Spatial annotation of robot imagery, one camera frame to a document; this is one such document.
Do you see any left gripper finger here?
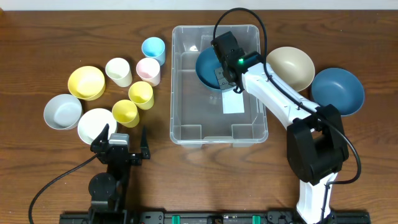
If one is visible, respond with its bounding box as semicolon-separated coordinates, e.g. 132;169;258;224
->
140;126;150;159
90;124;109;152

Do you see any dark blue bowl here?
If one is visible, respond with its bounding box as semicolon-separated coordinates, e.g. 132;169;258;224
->
311;68;365;116
195;47;235;91

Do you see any yellow cup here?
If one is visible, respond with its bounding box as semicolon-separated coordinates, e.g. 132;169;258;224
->
128;81;154;110
112;100;139;128

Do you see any beige bowl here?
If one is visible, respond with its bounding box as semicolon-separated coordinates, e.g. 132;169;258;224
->
266;47;315;91

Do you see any cream cup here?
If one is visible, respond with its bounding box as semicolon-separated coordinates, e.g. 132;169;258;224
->
105;58;132;87

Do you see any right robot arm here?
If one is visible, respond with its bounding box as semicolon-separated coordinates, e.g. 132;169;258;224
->
211;32;348;223

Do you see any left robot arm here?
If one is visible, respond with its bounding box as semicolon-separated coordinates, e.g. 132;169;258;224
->
88;124;150;223

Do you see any white label in container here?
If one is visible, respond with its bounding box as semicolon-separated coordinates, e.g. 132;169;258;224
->
222;90;244;114

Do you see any clear plastic storage container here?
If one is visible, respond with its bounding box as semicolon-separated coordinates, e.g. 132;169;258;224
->
170;24;269;147

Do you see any white bowl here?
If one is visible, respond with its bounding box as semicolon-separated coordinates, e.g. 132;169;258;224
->
78;108;118;144

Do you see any grey bowl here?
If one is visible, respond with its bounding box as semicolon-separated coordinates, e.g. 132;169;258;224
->
44;94;83;130

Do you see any yellow bowl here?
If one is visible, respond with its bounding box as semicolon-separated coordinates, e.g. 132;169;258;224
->
68;66;106;101

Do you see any light blue cup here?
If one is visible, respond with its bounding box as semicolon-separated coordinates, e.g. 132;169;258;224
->
141;37;166;66

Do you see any pink cup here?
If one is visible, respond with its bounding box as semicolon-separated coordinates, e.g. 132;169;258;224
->
136;58;160;86

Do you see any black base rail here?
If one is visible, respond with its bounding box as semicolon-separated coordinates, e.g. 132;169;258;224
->
58;210;373;224

